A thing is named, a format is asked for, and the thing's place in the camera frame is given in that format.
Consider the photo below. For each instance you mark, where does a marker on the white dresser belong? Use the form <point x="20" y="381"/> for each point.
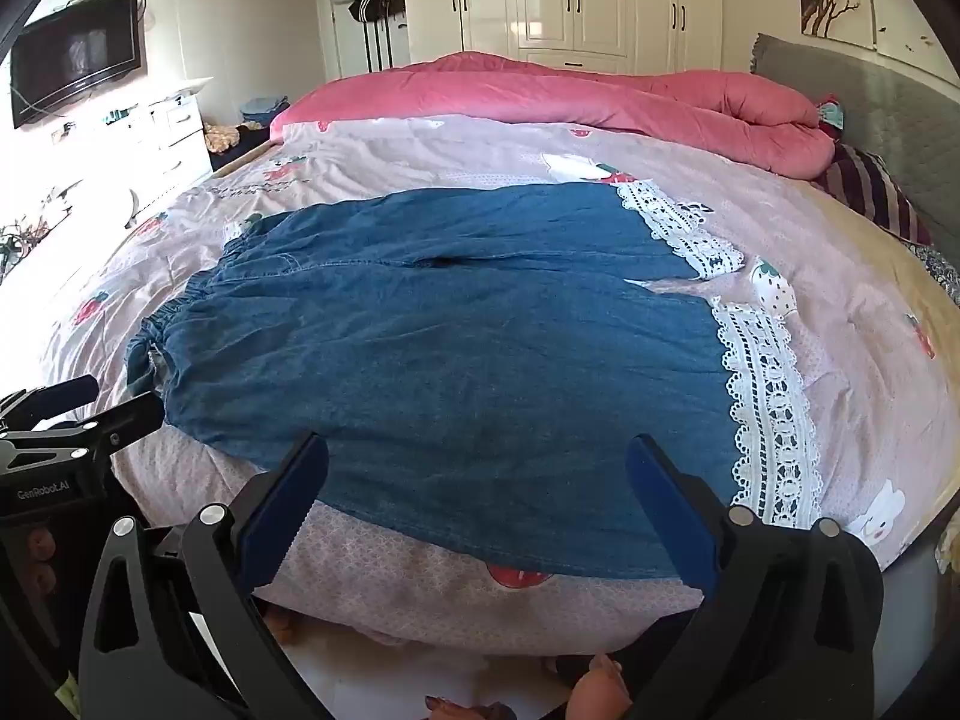
<point x="180" y="135"/>

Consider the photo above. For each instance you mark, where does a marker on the pink printed bed sheet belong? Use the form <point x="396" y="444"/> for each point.
<point x="487" y="150"/>

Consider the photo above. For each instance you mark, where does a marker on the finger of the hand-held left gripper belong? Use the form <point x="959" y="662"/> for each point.
<point x="52" y="396"/>
<point x="120" y="424"/>

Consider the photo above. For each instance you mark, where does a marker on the dark striped pillow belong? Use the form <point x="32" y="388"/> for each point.
<point x="870" y="187"/>

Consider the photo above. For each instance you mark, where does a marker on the person's left hand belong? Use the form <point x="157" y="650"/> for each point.
<point x="41" y="577"/>

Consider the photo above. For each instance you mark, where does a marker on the pink quilt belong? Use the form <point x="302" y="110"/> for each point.
<point x="525" y="86"/>

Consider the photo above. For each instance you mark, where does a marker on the teal patterned cloth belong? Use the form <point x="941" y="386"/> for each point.
<point x="831" y="116"/>

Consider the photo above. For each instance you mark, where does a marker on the blue denim lace-trimmed garment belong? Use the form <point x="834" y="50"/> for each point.
<point x="450" y="360"/>

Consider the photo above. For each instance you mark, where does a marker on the dark patterned pillow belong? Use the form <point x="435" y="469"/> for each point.
<point x="941" y="274"/>

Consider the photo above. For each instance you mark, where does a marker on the person's right hand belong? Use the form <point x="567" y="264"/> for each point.
<point x="600" y="690"/>

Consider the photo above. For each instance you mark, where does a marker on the grey padded headboard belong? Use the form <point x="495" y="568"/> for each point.
<point x="862" y="97"/>

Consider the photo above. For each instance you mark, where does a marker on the white glossy wardrobe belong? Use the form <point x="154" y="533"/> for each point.
<point x="600" y="0"/>

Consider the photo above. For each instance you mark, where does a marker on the yellow floral cloth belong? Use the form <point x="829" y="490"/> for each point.
<point x="221" y="139"/>

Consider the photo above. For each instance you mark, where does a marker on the person's foot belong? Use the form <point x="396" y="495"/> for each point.
<point x="465" y="709"/>

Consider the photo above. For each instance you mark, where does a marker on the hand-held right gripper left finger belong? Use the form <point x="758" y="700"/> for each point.
<point x="281" y="517"/>

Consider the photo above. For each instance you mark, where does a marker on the potted plant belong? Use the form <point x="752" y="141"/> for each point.
<point x="22" y="240"/>

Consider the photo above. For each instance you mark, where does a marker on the black wall television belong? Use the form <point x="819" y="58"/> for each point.
<point x="75" y="60"/>

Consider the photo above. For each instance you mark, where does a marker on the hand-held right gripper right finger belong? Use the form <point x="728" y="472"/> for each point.
<point x="671" y="517"/>

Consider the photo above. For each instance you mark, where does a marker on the blue folded cloth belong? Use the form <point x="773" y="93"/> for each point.
<point x="262" y="109"/>

